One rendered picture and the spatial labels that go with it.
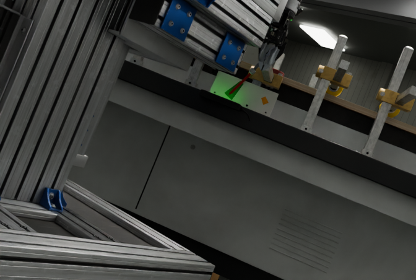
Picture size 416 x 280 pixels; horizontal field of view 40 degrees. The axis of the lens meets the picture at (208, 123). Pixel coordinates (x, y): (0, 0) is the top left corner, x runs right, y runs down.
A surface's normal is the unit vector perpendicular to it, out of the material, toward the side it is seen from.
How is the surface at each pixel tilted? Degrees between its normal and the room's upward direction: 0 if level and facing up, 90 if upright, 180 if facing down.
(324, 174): 90
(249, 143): 90
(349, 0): 90
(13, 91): 90
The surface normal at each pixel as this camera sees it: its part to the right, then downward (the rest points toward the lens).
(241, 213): -0.15, -0.08
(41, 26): 0.74, 0.29
